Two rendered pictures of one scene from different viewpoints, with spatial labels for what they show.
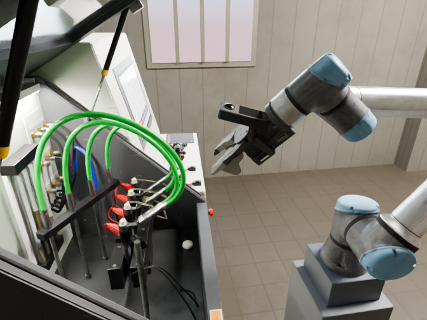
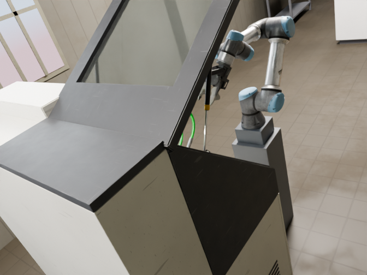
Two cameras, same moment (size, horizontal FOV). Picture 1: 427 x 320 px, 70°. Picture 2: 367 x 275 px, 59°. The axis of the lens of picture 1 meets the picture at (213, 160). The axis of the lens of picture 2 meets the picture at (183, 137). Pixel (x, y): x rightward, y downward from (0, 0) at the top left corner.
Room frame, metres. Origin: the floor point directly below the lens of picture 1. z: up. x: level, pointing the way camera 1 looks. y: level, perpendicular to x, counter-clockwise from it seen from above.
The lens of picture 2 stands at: (-0.37, 0.98, 1.95)
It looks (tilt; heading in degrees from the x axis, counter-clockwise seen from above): 29 degrees down; 323
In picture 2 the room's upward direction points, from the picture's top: 18 degrees counter-clockwise
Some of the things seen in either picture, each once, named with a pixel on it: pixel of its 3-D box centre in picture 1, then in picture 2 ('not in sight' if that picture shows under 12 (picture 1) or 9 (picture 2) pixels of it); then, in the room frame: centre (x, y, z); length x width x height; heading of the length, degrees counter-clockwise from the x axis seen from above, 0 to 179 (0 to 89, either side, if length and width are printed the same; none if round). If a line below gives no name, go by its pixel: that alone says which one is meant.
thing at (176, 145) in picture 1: (177, 148); not in sight; (1.44, 0.19, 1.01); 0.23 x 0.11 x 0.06; 6
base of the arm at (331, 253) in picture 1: (347, 247); (252, 115); (0.77, -0.43, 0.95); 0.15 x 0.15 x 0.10
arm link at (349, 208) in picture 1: (355, 219); (249, 99); (0.76, -0.43, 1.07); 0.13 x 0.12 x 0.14; 4
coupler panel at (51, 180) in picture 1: (49, 157); not in sight; (0.91, 0.54, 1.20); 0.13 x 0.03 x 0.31; 6
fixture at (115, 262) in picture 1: (135, 247); not in sight; (0.81, 0.27, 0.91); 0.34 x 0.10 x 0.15; 6
